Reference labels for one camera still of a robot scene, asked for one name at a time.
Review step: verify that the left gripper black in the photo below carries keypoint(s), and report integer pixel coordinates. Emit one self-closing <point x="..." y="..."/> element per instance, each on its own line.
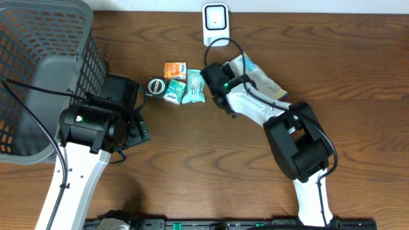
<point x="138" y="128"/>

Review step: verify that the teal small snack packet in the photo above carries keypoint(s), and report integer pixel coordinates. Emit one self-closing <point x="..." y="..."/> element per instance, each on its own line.
<point x="195" y="87"/>

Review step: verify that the large white snack bag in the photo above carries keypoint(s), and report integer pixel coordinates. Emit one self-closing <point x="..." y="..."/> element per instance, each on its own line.
<point x="263" y="82"/>

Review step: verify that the green tissue pack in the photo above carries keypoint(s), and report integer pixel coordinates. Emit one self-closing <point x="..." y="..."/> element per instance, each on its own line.
<point x="175" y="91"/>

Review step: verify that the dark green round-label box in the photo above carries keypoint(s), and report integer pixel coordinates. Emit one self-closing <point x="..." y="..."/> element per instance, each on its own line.
<point x="156" y="87"/>

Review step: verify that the orange tissue pack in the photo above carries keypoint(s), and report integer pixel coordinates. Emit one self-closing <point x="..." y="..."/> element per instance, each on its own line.
<point x="175" y="70"/>

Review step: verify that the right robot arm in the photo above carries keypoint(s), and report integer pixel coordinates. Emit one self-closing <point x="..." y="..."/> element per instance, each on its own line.
<point x="299" y="145"/>

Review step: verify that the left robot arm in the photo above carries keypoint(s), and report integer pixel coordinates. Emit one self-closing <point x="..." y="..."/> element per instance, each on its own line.
<point x="90" y="132"/>

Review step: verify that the white barcode scanner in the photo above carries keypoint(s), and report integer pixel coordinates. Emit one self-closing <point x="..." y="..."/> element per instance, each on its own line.
<point x="215" y="17"/>

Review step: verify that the grey plastic mesh basket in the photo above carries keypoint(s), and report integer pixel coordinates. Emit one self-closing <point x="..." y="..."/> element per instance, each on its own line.
<point x="49" y="60"/>

